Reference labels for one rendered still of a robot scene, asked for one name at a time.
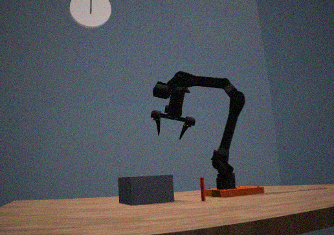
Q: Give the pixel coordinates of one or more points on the red peg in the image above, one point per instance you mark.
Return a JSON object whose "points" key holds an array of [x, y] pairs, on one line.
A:
{"points": [[202, 184]]}

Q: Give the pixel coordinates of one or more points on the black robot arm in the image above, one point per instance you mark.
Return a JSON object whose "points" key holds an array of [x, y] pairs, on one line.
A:
{"points": [[173, 89]]}

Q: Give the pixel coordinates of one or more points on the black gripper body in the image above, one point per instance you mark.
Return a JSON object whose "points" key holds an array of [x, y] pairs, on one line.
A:
{"points": [[174, 110]]}

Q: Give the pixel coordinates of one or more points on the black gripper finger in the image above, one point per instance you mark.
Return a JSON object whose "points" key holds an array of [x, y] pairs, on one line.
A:
{"points": [[185, 127], [158, 122]]}

